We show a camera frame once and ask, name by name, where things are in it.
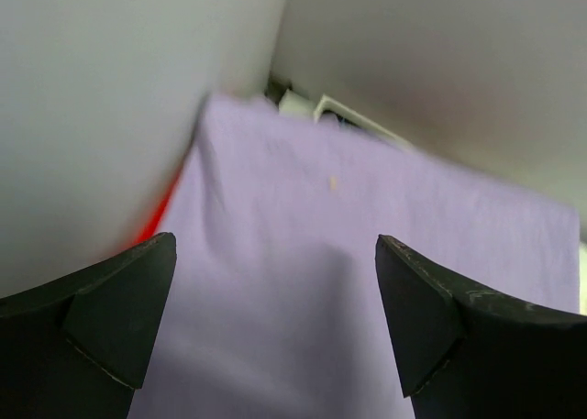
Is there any red folded t-shirt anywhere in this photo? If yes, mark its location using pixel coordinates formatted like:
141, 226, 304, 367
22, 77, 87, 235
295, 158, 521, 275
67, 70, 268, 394
131, 170, 182, 246

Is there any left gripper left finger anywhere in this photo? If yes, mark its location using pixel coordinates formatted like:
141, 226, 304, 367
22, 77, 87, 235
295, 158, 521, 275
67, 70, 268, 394
1, 233, 177, 418

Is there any purple t-shirt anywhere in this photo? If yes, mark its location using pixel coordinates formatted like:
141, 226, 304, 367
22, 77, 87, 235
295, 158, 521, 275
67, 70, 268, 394
129, 95, 580, 418

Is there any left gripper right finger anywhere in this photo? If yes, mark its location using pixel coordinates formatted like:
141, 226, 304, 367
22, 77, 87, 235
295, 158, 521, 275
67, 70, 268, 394
375, 236, 586, 419

